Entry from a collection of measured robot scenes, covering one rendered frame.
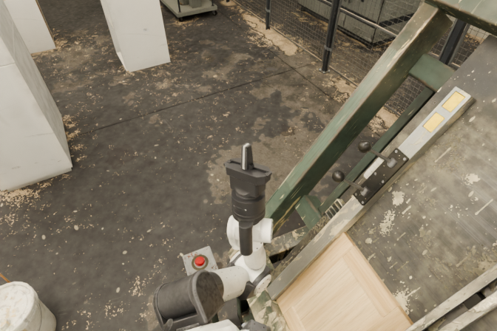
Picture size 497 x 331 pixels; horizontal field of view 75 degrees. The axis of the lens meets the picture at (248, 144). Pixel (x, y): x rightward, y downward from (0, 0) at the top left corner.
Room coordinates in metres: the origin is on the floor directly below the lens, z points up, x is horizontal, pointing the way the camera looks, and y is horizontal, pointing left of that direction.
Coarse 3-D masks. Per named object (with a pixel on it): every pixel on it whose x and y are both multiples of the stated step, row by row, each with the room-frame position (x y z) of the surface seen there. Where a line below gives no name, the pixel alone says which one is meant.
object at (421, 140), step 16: (448, 96) 0.72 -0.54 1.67; (464, 96) 0.69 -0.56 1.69; (432, 112) 0.71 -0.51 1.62; (448, 112) 0.68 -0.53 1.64; (416, 128) 0.70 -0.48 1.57; (448, 128) 0.68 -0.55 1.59; (416, 144) 0.66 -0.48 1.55; (432, 144) 0.66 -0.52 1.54; (400, 176) 0.63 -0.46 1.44; (384, 192) 0.62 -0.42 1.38; (352, 208) 0.60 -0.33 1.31; (368, 208) 0.60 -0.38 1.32; (336, 224) 0.59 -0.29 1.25; (352, 224) 0.58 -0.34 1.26; (320, 240) 0.57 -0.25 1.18; (304, 256) 0.55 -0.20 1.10; (288, 272) 0.53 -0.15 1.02; (272, 288) 0.51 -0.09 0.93
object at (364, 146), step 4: (364, 140) 0.67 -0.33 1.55; (360, 144) 0.66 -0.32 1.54; (364, 144) 0.66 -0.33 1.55; (368, 144) 0.66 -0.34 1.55; (360, 148) 0.65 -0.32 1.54; (364, 148) 0.65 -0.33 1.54; (368, 148) 0.65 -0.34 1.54; (364, 152) 0.65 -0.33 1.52; (372, 152) 0.65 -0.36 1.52; (376, 152) 0.66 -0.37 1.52; (380, 156) 0.65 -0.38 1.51; (384, 156) 0.65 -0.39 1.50; (388, 160) 0.65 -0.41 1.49; (392, 160) 0.64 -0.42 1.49; (388, 164) 0.64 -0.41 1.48; (392, 164) 0.64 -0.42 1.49
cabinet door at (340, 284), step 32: (320, 256) 0.54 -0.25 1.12; (352, 256) 0.50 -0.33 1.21; (288, 288) 0.50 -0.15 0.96; (320, 288) 0.46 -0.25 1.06; (352, 288) 0.42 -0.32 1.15; (384, 288) 0.39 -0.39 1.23; (288, 320) 0.41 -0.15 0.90; (320, 320) 0.37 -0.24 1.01; (352, 320) 0.34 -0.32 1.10; (384, 320) 0.32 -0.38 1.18
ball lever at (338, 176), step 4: (336, 172) 0.64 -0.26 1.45; (340, 172) 0.64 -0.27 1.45; (332, 176) 0.64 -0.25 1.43; (336, 176) 0.63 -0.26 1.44; (340, 176) 0.63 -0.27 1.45; (344, 176) 0.63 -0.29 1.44; (336, 180) 0.62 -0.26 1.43; (340, 180) 0.62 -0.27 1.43; (344, 180) 0.63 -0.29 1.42; (348, 180) 0.63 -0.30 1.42; (352, 184) 0.63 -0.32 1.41; (360, 188) 0.62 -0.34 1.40; (364, 188) 0.62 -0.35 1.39; (360, 192) 0.62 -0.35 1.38; (364, 192) 0.61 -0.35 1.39; (368, 192) 0.61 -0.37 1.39; (364, 196) 0.61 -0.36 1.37
